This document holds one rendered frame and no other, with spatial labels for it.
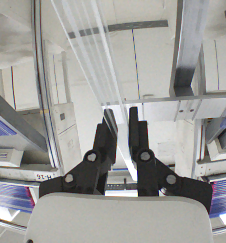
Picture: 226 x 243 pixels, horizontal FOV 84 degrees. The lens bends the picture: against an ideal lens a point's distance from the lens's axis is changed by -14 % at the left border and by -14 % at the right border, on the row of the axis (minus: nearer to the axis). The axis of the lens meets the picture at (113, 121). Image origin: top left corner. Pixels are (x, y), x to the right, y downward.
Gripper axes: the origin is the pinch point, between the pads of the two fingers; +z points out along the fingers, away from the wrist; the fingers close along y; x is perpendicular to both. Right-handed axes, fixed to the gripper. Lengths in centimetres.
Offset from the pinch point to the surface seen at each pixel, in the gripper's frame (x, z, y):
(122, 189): -215, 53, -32
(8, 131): -22, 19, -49
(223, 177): -58, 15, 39
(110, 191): -214, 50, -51
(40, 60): -9, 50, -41
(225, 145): -41, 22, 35
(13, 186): -54, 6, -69
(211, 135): -41, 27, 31
